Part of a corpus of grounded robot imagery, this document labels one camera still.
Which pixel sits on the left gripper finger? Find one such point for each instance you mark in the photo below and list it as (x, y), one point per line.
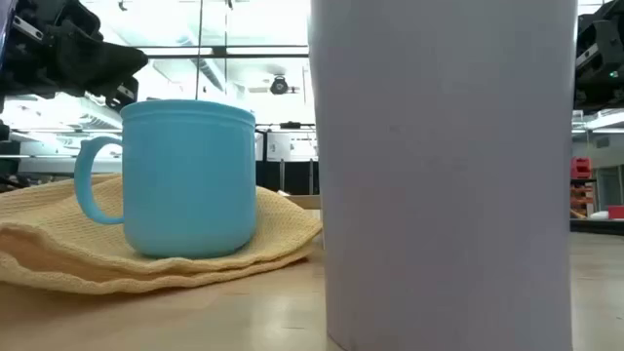
(97, 66)
(123, 95)

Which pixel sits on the purple faceted tumbler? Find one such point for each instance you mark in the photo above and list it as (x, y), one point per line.
(3, 39)

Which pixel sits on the tall lavender plastic cup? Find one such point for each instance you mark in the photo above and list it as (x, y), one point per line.
(439, 170)

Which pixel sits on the rack of orange bins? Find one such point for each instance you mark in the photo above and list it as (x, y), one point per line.
(582, 200)

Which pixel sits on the black ceiling spotlight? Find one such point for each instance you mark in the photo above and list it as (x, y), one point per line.
(279, 85)

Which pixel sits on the yellow waffle weave cloth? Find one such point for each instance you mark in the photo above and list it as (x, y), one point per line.
(49, 234)

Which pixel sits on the red plastic bin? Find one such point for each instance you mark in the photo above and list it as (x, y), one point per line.
(615, 212)

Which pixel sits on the white background object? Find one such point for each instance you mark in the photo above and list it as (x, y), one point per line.
(598, 215)

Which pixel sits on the black background furniture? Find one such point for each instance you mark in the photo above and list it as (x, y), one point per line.
(297, 178)

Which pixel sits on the red wall crates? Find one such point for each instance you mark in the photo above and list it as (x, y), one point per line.
(581, 168)

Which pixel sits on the black rig frame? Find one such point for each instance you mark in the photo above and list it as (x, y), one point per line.
(253, 56)

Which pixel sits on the wooden shelf with black frame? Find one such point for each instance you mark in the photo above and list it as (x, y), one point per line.
(302, 201)

